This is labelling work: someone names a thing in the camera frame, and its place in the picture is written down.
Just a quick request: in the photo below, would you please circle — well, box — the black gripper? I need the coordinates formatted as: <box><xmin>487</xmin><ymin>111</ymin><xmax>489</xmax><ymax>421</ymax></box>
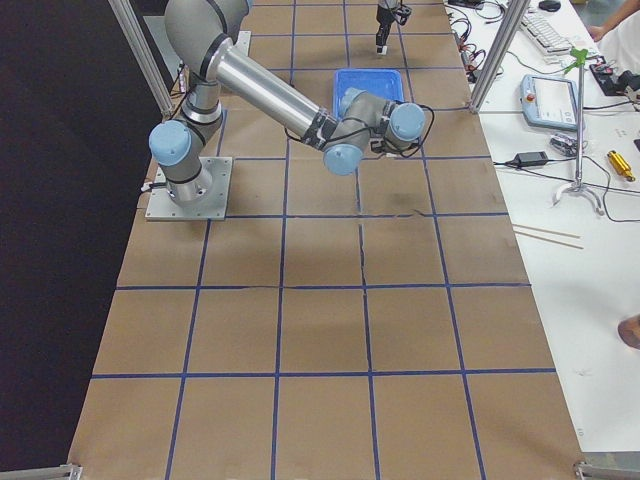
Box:
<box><xmin>376</xmin><ymin>0</ymin><xmax>411</xmax><ymax>48</ymax></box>

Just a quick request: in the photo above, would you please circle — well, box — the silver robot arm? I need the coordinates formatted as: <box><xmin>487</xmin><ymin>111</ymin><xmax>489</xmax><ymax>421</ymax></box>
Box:
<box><xmin>149</xmin><ymin>1</ymin><xmax>426</xmax><ymax>206</ymax></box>

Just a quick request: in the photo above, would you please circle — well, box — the blue plastic tray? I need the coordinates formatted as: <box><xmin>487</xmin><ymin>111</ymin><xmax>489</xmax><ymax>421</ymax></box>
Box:
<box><xmin>333</xmin><ymin>68</ymin><xmax>405</xmax><ymax>119</ymax></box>

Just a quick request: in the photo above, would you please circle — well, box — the black computer mouse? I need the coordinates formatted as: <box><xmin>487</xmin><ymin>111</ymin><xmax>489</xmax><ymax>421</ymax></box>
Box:
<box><xmin>537</xmin><ymin>0</ymin><xmax>561</xmax><ymax>12</ymax></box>

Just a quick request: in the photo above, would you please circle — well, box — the white keyboard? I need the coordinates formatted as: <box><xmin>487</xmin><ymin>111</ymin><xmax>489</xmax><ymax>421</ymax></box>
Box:
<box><xmin>520</xmin><ymin>12</ymin><xmax>573</xmax><ymax>56</ymax></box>

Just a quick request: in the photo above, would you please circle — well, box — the teach pendant tablet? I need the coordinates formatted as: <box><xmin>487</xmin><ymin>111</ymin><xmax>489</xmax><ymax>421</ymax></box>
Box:
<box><xmin>520</xmin><ymin>74</ymin><xmax>578</xmax><ymax>132</ymax></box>

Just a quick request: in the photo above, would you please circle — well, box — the black power adapter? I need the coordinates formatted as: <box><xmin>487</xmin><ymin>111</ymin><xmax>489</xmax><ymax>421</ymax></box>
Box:
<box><xmin>513</xmin><ymin>151</ymin><xmax>549</xmax><ymax>168</ymax></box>

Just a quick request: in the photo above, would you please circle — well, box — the silver stand with green clip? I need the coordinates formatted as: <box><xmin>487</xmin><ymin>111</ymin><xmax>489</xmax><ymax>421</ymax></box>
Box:
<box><xmin>552</xmin><ymin>48</ymin><xmax>605</xmax><ymax>216</ymax></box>

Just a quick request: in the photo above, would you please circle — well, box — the wooden chopstick pair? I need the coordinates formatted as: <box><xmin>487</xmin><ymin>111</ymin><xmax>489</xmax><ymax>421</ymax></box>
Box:
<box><xmin>512</xmin><ymin>224</ymin><xmax>584</xmax><ymax>250</ymax></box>

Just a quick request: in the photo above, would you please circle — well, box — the aluminium frame post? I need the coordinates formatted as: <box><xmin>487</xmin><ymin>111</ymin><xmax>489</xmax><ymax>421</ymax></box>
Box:
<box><xmin>468</xmin><ymin>0</ymin><xmax>529</xmax><ymax>114</ymax></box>

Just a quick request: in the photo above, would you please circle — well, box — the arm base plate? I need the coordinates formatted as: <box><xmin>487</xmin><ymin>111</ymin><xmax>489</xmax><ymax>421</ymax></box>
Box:
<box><xmin>145</xmin><ymin>157</ymin><xmax>233</xmax><ymax>221</ymax></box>
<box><xmin>236</xmin><ymin>30</ymin><xmax>252</xmax><ymax>56</ymax></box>

